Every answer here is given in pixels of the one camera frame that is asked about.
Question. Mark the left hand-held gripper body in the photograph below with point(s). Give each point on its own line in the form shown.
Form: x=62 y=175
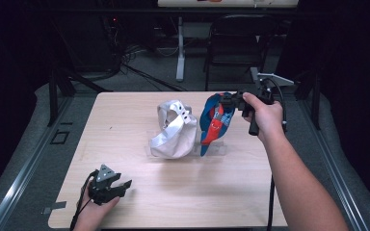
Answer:
x=101 y=189

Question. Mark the white cap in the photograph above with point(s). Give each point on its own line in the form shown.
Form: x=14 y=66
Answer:
x=179 y=138

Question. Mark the black metal stand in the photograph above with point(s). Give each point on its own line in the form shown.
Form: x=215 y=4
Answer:
x=54 y=96
x=316 y=99

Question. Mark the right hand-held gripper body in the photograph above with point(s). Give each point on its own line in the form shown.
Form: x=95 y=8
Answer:
x=265 y=91

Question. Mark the aluminium rail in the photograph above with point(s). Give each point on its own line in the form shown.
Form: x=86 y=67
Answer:
x=337 y=173
x=16 y=183

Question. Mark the person's right hand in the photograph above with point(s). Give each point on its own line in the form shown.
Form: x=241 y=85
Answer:
x=269 y=118

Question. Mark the person's left hand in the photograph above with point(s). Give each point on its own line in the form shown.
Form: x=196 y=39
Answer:
x=91 y=215

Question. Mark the white table leg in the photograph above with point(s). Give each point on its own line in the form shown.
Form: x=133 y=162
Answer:
x=180 y=57

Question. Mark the blue and orange cap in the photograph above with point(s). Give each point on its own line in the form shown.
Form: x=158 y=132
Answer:
x=213 y=125

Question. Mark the grey tape strip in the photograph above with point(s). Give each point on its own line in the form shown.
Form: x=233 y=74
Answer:
x=54 y=207

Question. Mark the black folding chair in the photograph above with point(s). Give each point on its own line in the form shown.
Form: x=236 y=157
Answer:
x=234 y=41

